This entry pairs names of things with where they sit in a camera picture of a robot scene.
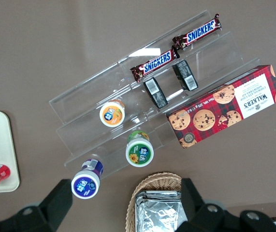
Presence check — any black packet with barcode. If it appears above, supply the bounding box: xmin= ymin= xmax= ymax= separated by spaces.
xmin=172 ymin=59 xmax=199 ymax=91
xmin=143 ymin=77 xmax=169 ymax=109

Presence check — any green gum bottle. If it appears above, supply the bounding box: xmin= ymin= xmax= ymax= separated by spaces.
xmin=125 ymin=130 xmax=155 ymax=168

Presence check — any purple gum bottle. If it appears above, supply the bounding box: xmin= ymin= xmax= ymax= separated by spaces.
xmin=71 ymin=159 xmax=104 ymax=199

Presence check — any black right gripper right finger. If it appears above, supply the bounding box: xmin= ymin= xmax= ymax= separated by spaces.
xmin=177 ymin=178 xmax=226 ymax=232

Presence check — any light tan wicker basket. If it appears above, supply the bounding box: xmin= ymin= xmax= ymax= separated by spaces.
xmin=125 ymin=172 xmax=183 ymax=232

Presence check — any red Walkers cookie box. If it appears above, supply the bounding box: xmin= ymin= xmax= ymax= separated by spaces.
xmin=166 ymin=64 xmax=276 ymax=149

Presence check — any orange gum bottle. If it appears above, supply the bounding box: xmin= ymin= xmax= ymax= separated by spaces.
xmin=99 ymin=99 xmax=126 ymax=128

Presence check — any Snickers chocolate bar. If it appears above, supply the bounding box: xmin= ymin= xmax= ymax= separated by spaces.
xmin=171 ymin=13 xmax=223 ymax=51
xmin=130 ymin=47 xmax=180 ymax=83

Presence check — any clear acrylic tiered stand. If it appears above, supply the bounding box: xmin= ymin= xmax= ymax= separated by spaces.
xmin=48 ymin=9 xmax=261 ymax=180

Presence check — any silver foil bag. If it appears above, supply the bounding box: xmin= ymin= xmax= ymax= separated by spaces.
xmin=134 ymin=190 xmax=188 ymax=232

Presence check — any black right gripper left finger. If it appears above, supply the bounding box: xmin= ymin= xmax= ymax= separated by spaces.
xmin=0 ymin=178 xmax=73 ymax=232

